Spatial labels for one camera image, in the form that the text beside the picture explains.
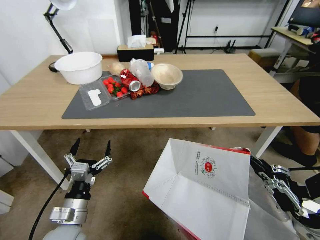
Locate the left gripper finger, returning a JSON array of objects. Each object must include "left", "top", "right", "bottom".
[
  {"left": 93, "top": 140, "right": 113, "bottom": 171},
  {"left": 63, "top": 138, "right": 81, "bottom": 168}
]

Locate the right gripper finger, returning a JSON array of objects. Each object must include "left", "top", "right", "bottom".
[
  {"left": 271, "top": 164, "right": 292, "bottom": 186},
  {"left": 250, "top": 156, "right": 303, "bottom": 213}
]

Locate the white red food delivery bag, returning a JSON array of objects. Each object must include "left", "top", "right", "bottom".
[{"left": 142, "top": 138, "right": 298, "bottom": 240}]

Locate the person's leg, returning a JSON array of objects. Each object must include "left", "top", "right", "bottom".
[{"left": 272, "top": 75, "right": 320, "bottom": 167}]

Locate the clear plastic clamshell container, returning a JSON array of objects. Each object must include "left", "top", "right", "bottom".
[{"left": 79, "top": 75, "right": 131, "bottom": 111}]

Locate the white cabinet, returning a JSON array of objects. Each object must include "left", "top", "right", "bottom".
[{"left": 0, "top": 130, "right": 28, "bottom": 215}]

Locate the red crumpled snack wrapper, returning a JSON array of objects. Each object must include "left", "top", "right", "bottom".
[{"left": 130, "top": 83, "right": 160, "bottom": 100}]

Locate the wooden table with white legs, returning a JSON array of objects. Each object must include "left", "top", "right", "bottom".
[{"left": 0, "top": 53, "right": 320, "bottom": 190}]

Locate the red soda can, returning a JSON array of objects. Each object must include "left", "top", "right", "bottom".
[{"left": 119, "top": 69, "right": 142, "bottom": 92}]

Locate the large white plastic bowl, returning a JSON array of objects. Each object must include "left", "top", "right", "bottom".
[{"left": 54, "top": 52, "right": 103, "bottom": 85}]

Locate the crushed clear plastic bottle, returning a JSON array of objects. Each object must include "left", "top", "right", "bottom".
[{"left": 129, "top": 58, "right": 155, "bottom": 87}]

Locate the beige paper bowl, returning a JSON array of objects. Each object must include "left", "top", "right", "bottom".
[{"left": 150, "top": 63, "right": 183, "bottom": 90}]

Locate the dark grey desk mat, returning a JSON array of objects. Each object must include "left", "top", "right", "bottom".
[{"left": 61, "top": 69, "right": 256, "bottom": 119}]

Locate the black tissue box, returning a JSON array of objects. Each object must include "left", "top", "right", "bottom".
[{"left": 117, "top": 44, "right": 154, "bottom": 62}]

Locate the white tissue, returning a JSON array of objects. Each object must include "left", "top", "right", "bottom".
[{"left": 127, "top": 35, "right": 146, "bottom": 48}]

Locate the black desk lamp white shade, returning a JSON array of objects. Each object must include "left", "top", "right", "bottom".
[{"left": 43, "top": 0, "right": 77, "bottom": 73}]

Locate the tan cardboard box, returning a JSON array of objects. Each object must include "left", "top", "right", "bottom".
[{"left": 248, "top": 48, "right": 282, "bottom": 68}]

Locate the black upright panel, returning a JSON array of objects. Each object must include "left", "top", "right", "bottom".
[{"left": 129, "top": 0, "right": 179, "bottom": 52}]

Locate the pale side table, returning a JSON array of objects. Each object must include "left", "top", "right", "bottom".
[{"left": 270, "top": 26, "right": 320, "bottom": 83}]

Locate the black router with antennas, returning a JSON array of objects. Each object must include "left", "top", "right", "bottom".
[{"left": 224, "top": 39, "right": 237, "bottom": 54}]

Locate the black tripod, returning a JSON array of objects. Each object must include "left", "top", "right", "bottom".
[{"left": 173, "top": 0, "right": 198, "bottom": 54}]

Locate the dark monitor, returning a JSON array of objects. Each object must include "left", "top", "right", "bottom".
[{"left": 287, "top": 0, "right": 320, "bottom": 25}]

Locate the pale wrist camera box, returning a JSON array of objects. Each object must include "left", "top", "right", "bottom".
[
  {"left": 70, "top": 162, "right": 96, "bottom": 185},
  {"left": 301, "top": 199, "right": 320, "bottom": 216}
]

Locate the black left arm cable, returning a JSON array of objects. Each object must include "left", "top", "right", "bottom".
[{"left": 28, "top": 169, "right": 72, "bottom": 240}]

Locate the black metal rack frame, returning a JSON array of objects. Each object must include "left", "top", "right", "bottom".
[{"left": 185, "top": 0, "right": 293, "bottom": 49}]

